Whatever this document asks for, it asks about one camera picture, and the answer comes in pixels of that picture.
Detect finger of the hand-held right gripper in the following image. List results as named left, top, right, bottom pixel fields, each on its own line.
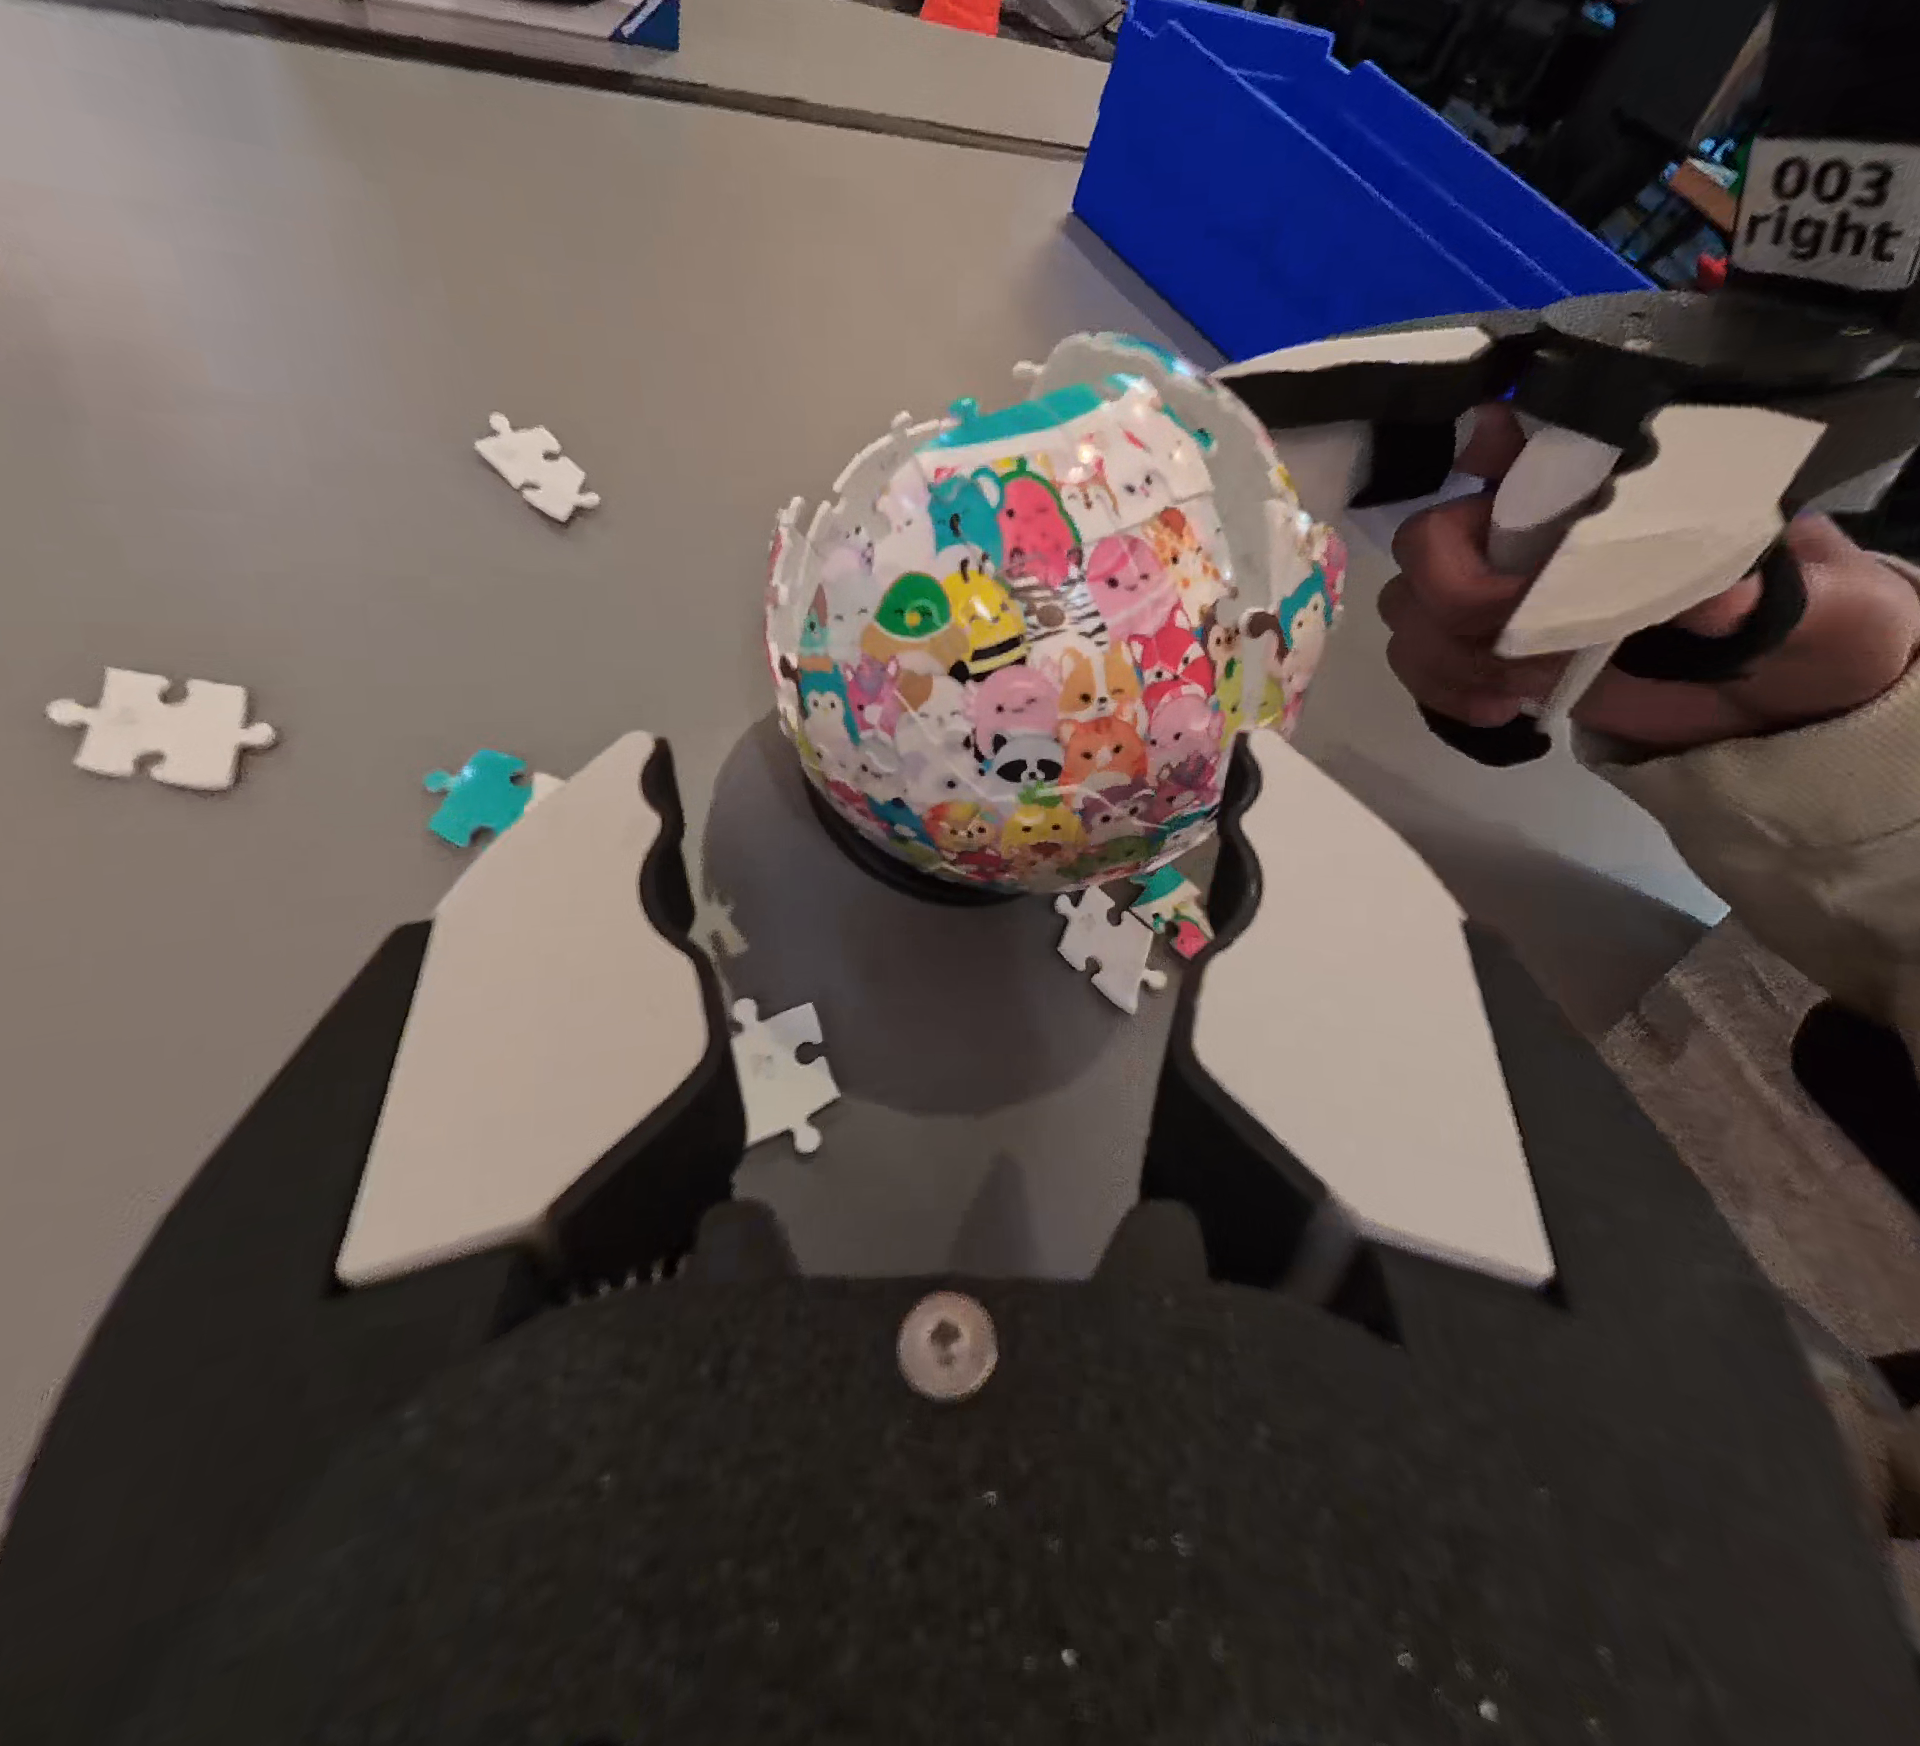
left=1214, top=325, right=1502, bottom=512
left=1492, top=403, right=1832, bottom=661

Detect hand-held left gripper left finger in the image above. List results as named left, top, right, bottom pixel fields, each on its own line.
left=333, top=729, right=752, bottom=1306

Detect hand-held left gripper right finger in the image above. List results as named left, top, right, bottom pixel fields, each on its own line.
left=1133, top=729, right=1558, bottom=1343

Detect black ball stand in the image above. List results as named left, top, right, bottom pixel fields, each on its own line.
left=810, top=786, right=1082, bottom=906

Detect colourful puzzle ball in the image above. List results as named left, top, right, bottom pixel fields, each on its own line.
left=766, top=334, right=1350, bottom=899

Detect person's right forearm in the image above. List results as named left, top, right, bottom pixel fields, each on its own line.
left=1567, top=644, right=1920, bottom=1027

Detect pink teal puzzle piece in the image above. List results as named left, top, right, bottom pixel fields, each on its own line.
left=1129, top=869, right=1221, bottom=964

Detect white double puzzle piece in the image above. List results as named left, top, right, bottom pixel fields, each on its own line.
left=45, top=666, right=280, bottom=792
left=1054, top=882, right=1169, bottom=1016

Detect person's right hand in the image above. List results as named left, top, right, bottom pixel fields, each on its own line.
left=1377, top=403, right=1920, bottom=765

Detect blue storage bin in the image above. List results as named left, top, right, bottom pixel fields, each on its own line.
left=1071, top=0, right=1658, bottom=364

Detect person's black trousers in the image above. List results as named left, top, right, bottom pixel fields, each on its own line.
left=1785, top=996, right=1920, bottom=1178

